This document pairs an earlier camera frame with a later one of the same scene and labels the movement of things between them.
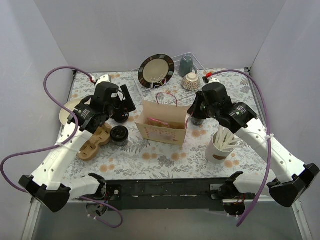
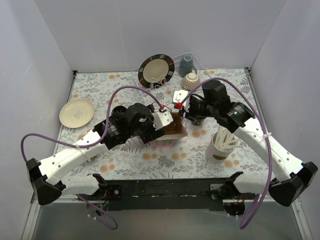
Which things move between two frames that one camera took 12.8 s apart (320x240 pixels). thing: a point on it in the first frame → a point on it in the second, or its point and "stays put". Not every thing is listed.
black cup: (121, 117) stays put
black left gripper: (124, 107) → (155, 133)
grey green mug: (186, 65) stays put
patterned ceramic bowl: (191, 81) stays put
